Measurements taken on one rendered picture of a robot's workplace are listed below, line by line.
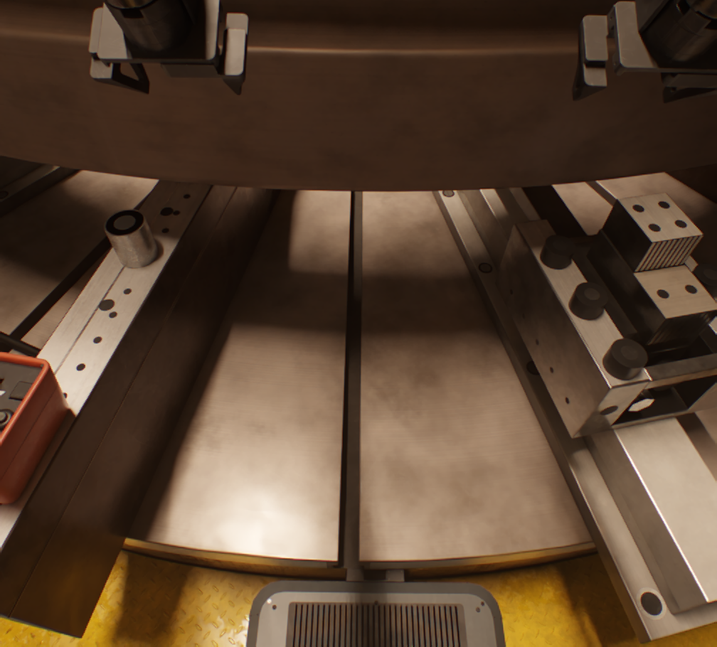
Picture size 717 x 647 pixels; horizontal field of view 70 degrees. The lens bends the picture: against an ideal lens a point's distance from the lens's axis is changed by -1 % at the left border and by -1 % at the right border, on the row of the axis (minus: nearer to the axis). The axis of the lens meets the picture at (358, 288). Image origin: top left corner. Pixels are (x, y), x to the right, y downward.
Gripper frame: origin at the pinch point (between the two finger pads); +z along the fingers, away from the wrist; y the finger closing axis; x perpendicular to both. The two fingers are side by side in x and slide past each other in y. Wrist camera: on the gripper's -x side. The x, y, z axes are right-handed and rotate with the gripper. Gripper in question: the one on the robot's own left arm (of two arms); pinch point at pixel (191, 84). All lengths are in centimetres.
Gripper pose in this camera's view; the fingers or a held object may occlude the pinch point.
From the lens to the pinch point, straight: 59.8
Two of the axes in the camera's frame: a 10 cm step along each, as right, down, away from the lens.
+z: -0.1, 1.8, 9.8
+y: -10.0, -0.1, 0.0
